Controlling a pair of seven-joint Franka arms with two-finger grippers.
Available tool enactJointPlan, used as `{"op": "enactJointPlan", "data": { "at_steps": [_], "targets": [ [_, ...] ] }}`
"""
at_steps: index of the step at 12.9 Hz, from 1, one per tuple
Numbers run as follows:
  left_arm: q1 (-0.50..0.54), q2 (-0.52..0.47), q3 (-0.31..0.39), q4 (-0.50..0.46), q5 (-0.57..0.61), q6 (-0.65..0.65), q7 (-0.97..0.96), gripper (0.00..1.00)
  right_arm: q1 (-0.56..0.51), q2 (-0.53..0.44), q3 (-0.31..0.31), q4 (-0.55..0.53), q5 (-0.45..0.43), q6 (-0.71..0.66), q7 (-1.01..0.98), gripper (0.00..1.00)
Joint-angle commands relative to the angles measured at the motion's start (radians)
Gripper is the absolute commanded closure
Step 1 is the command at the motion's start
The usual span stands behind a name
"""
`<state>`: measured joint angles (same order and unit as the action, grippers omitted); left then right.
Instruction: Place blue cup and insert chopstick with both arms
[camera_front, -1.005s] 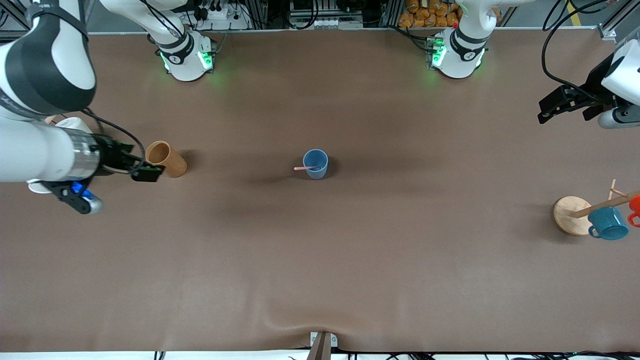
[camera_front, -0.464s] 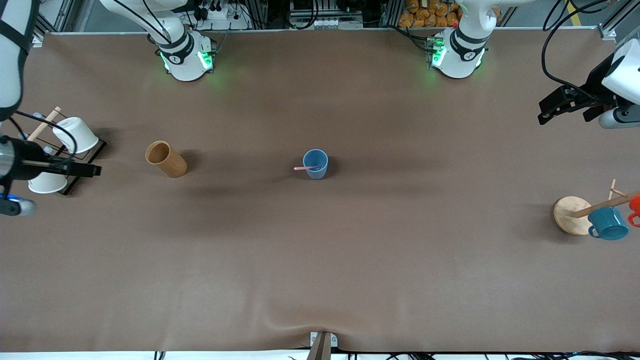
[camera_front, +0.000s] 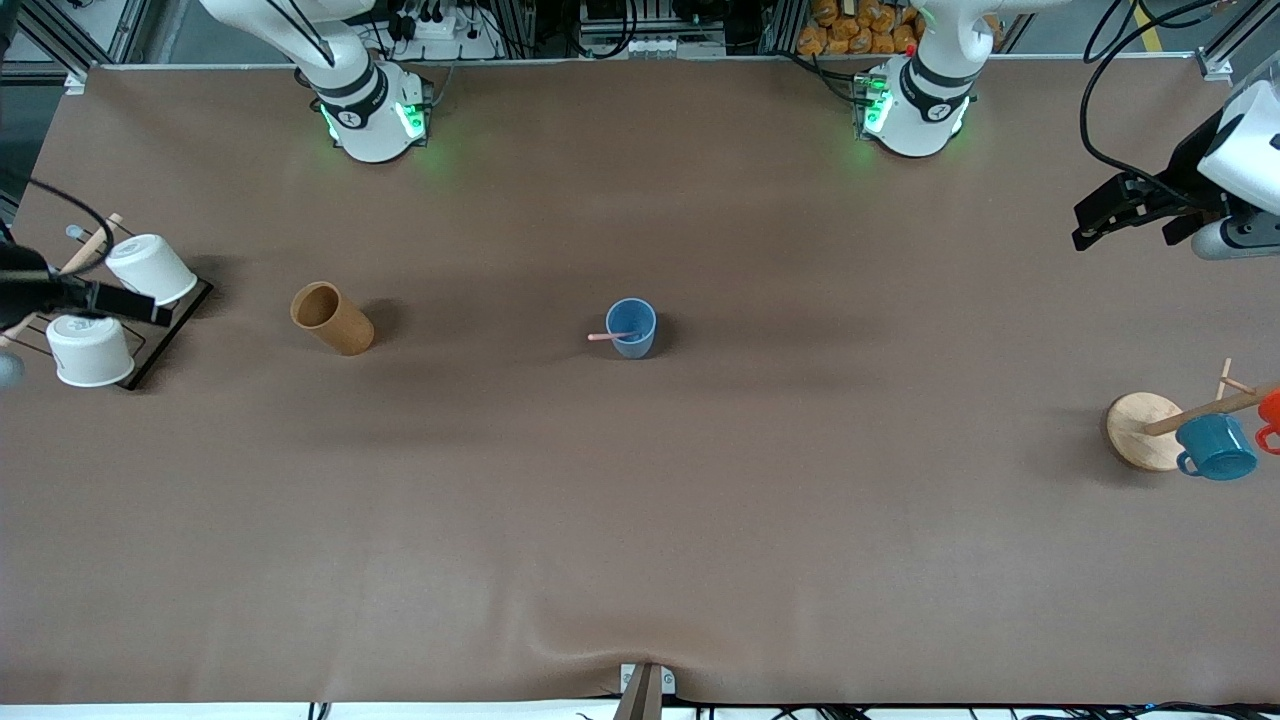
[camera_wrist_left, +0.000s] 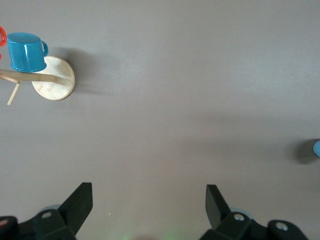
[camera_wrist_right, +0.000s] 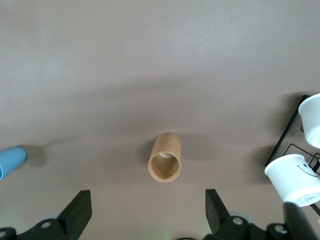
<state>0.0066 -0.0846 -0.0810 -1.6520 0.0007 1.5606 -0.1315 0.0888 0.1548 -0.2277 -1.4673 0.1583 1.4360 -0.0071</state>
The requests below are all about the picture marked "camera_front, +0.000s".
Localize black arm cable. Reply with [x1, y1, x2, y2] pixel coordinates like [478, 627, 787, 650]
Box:
[1079, 0, 1233, 209]
[28, 177, 117, 273]

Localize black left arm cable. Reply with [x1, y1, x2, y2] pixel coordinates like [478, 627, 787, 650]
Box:
[1079, 0, 1233, 209]

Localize grey metal clamp bracket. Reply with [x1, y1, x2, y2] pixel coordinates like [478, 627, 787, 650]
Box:
[612, 662, 677, 720]

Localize white power strip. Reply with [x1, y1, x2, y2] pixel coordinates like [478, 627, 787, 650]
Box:
[385, 5, 501, 61]

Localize aluminium frame profile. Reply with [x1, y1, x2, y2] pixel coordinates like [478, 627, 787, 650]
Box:
[15, 0, 146, 94]
[1198, 0, 1280, 83]

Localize black cup rack wooden pegs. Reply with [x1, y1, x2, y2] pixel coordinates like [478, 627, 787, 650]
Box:
[0, 211, 215, 392]

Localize wooden cylinder holder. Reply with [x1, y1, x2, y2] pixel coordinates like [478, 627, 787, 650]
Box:
[289, 281, 376, 357]

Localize white paper cup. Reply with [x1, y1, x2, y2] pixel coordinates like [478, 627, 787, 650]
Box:
[104, 233, 199, 307]
[45, 314, 137, 389]

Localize pile of orange buns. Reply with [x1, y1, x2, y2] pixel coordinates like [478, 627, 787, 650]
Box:
[797, 0, 923, 57]

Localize teal mug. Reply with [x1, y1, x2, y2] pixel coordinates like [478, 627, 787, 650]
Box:
[1175, 413, 1260, 482]

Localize wooden mug tree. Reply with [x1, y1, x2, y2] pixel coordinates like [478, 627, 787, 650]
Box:
[1106, 358, 1280, 472]

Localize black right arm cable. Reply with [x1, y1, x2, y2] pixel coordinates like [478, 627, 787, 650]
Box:
[28, 177, 117, 273]

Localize blue cup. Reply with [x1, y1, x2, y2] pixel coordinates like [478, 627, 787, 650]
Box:
[605, 297, 659, 360]

